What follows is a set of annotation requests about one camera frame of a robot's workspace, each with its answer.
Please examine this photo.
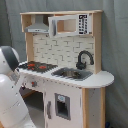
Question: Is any wooden toy kitchen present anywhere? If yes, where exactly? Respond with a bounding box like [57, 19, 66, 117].
[20, 10, 114, 128]

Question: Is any grey range hood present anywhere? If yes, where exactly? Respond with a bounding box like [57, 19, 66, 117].
[25, 15, 49, 33]

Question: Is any red right stove knob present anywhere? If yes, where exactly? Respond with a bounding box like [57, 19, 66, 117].
[31, 81, 37, 87]

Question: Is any black toy faucet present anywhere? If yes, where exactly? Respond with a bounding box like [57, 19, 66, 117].
[75, 50, 95, 71]

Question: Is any black toy stovetop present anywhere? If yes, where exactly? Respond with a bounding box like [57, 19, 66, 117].
[20, 61, 56, 73]

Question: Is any grey toy sink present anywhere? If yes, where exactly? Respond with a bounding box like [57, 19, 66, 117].
[52, 67, 92, 81]

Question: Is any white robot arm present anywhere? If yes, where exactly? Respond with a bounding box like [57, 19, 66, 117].
[0, 46, 36, 128]

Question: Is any white fridge cabinet door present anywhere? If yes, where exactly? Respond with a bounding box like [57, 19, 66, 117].
[44, 82, 82, 128]

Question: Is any grey ice dispenser panel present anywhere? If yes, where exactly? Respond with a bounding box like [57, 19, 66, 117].
[55, 94, 71, 120]

